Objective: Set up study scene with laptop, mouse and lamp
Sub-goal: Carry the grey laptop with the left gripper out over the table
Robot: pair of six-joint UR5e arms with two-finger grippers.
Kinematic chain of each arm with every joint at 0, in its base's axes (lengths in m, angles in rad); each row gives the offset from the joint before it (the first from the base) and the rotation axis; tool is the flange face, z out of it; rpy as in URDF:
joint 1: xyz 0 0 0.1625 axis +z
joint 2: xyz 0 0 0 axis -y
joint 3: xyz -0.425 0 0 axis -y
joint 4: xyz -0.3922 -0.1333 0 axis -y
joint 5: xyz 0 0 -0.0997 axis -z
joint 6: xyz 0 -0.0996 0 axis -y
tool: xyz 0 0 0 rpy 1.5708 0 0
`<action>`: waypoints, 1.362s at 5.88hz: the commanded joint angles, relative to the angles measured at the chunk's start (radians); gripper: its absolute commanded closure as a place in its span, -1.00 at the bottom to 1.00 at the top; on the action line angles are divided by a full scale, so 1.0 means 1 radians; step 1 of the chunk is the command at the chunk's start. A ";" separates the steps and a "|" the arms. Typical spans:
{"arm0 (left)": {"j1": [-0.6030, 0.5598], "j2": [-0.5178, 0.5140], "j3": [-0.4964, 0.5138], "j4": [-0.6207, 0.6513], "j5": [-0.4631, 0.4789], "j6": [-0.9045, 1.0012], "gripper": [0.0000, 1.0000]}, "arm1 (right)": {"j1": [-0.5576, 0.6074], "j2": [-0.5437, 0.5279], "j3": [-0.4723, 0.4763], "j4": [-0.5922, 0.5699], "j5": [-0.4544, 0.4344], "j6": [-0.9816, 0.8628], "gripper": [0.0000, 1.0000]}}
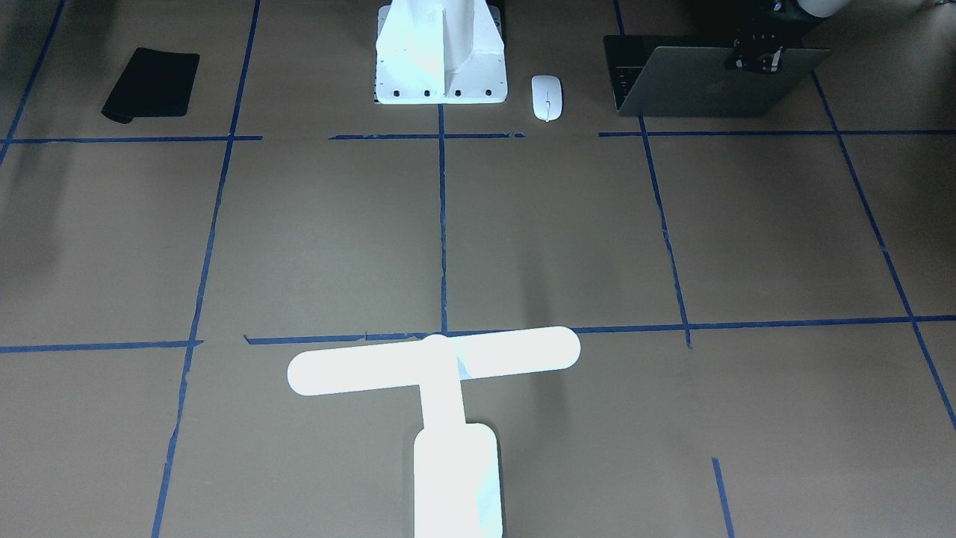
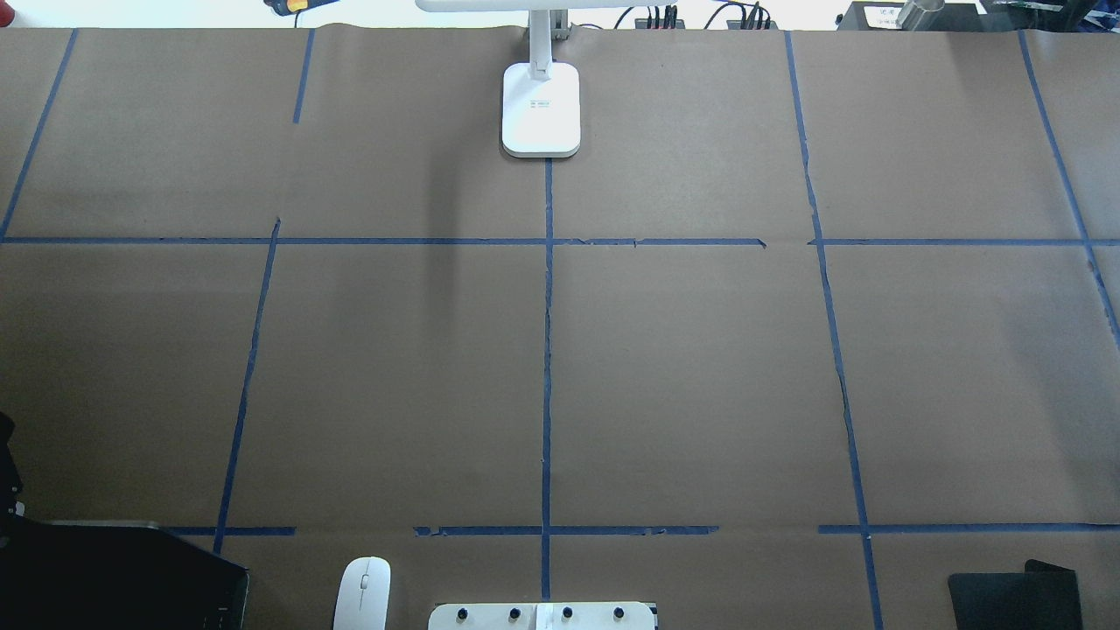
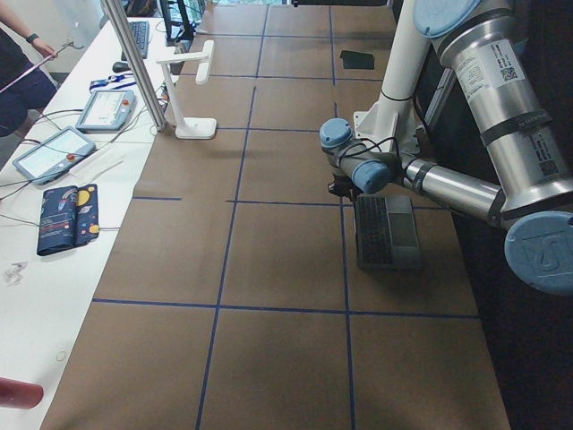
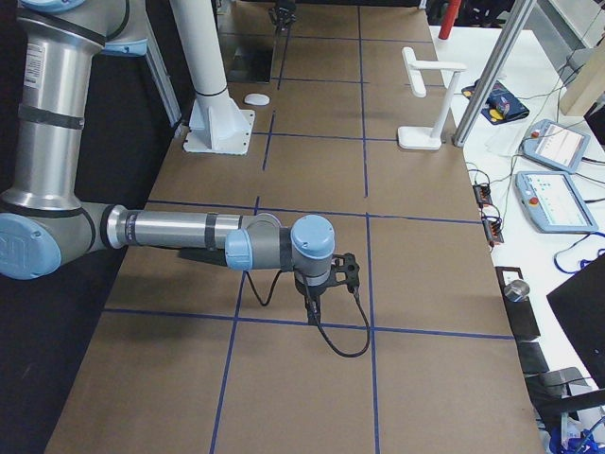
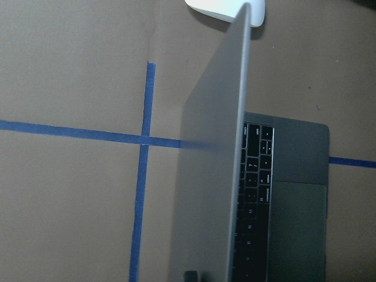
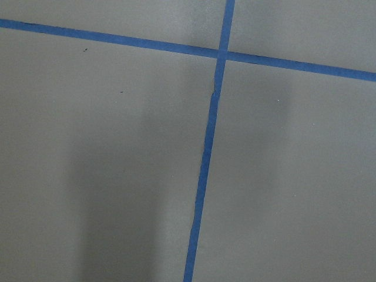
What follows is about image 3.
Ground dark space pattern pouch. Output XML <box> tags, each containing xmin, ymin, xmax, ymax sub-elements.
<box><xmin>37</xmin><ymin>184</ymin><xmax>99</xmax><ymax>256</ymax></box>

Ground black keyboard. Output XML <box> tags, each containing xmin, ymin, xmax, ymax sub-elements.
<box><xmin>129</xmin><ymin>21</ymin><xmax>150</xmax><ymax>58</ymax></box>

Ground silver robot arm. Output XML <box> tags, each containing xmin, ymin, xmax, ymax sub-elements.
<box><xmin>320</xmin><ymin>1</ymin><xmax>572</xmax><ymax>296</ymax></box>

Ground teach pendant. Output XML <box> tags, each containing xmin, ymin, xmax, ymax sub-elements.
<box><xmin>13</xmin><ymin>126</ymin><xmax>96</xmax><ymax>185</ymax></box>
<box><xmin>75</xmin><ymin>90</ymin><xmax>135</xmax><ymax>133</ymax></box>

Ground black mouse pad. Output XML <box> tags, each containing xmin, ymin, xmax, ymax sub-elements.
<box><xmin>339</xmin><ymin>49</ymin><xmax>375</xmax><ymax>70</ymax></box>

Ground person in dark clothes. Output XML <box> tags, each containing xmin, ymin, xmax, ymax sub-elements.
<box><xmin>1</xmin><ymin>1</ymin><xmax>56</xmax><ymax>138</ymax></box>

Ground black computer mouse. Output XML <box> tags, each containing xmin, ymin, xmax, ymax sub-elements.
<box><xmin>112</xmin><ymin>62</ymin><xmax>131</xmax><ymax>73</ymax></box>

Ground teach pendant far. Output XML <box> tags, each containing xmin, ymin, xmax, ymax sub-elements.
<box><xmin>75</xmin><ymin>90</ymin><xmax>135</xmax><ymax>133</ymax></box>

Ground teach pendant near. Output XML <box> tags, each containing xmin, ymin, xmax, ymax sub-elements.
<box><xmin>13</xmin><ymin>126</ymin><xmax>96</xmax><ymax>185</ymax></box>

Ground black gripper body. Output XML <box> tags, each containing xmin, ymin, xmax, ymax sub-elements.
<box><xmin>327</xmin><ymin>175</ymin><xmax>361</xmax><ymax>199</ymax></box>

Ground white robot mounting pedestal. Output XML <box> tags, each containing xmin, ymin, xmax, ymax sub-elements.
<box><xmin>354</xmin><ymin>0</ymin><xmax>430</xmax><ymax>154</ymax></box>

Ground red cylinder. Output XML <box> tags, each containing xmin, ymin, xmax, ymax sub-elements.
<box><xmin>0</xmin><ymin>378</ymin><xmax>44</xmax><ymax>409</ymax></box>

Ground aluminium frame post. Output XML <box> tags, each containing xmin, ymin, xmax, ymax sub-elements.
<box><xmin>101</xmin><ymin>0</ymin><xmax>167</xmax><ymax>132</ymax></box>

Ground person hand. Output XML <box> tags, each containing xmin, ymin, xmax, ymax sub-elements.
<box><xmin>31</xmin><ymin>38</ymin><xmax>58</xmax><ymax>60</ymax></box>

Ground grey laptop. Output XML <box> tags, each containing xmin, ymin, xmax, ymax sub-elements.
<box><xmin>354</xmin><ymin>194</ymin><xmax>423</xmax><ymax>270</ymax></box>

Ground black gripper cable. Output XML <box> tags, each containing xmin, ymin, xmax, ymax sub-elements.
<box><xmin>335</xmin><ymin>136</ymin><xmax>404</xmax><ymax>167</ymax></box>

